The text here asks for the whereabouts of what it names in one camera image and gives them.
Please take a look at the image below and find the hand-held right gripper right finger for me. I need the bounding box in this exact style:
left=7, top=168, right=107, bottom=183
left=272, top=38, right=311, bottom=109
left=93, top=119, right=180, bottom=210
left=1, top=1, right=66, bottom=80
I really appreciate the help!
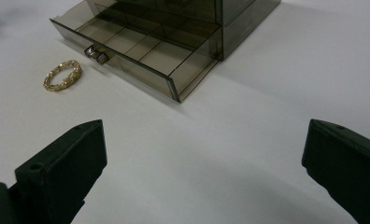
left=301, top=119, right=370, bottom=224

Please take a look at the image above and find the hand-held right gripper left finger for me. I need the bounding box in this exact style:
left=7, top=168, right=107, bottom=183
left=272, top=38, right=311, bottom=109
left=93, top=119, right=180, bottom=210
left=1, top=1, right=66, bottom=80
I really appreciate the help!
left=7, top=119, right=108, bottom=224

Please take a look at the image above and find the gold chain bracelet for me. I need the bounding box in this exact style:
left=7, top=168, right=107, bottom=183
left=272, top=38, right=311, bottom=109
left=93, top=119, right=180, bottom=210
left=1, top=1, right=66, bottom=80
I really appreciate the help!
left=43, top=60, right=82, bottom=92

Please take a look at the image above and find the smoky transparent acrylic drawer box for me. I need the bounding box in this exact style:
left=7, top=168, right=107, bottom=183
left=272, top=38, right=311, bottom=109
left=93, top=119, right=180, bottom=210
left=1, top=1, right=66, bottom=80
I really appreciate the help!
left=83, top=0, right=282, bottom=62

